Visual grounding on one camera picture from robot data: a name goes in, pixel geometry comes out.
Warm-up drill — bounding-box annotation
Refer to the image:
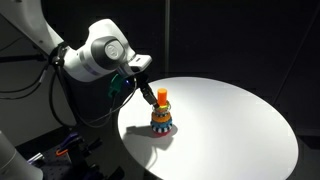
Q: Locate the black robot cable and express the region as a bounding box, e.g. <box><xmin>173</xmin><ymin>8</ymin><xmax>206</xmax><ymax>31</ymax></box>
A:
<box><xmin>48</xmin><ymin>43</ymin><xmax>138</xmax><ymax>129</ymax></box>

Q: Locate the black white striped ring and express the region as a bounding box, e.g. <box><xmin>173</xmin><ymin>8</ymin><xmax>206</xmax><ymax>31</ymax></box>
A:
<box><xmin>150</xmin><ymin>124</ymin><xmax>174</xmax><ymax>135</ymax></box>

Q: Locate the white round pedestal table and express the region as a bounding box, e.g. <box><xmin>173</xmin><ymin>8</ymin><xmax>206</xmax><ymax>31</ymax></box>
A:
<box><xmin>118</xmin><ymin>77</ymin><xmax>299</xmax><ymax>180</ymax></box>

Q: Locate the red stacker base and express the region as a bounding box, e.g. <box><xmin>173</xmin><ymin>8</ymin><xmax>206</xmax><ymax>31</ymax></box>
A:
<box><xmin>153</xmin><ymin>131</ymin><xmax>171</xmax><ymax>137</ymax></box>

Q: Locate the green clear ring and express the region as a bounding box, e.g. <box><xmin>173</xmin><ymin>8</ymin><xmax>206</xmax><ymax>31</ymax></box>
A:
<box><xmin>152</xmin><ymin>101</ymin><xmax>172</xmax><ymax>112</ymax></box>

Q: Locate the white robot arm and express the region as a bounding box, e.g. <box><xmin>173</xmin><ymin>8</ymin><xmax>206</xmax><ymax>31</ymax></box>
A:
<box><xmin>0</xmin><ymin>0</ymin><xmax>152</xmax><ymax>82</ymax></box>

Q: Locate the blue ring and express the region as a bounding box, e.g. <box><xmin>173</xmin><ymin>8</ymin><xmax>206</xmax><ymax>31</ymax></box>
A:
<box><xmin>150</xmin><ymin>118</ymin><xmax>174</xmax><ymax>130</ymax></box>

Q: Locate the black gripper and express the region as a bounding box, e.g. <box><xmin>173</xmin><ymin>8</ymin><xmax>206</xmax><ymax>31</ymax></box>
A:
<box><xmin>129</xmin><ymin>72</ymin><xmax>159</xmax><ymax>108</ymax></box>

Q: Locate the orange stacking toy post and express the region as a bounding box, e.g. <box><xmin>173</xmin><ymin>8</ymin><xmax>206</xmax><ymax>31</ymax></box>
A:
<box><xmin>157</xmin><ymin>88</ymin><xmax>167</xmax><ymax>106</ymax></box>

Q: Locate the orange ring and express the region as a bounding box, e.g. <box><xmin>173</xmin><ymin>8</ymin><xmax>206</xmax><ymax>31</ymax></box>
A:
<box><xmin>151</xmin><ymin>109</ymin><xmax>172</xmax><ymax>123</ymax></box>

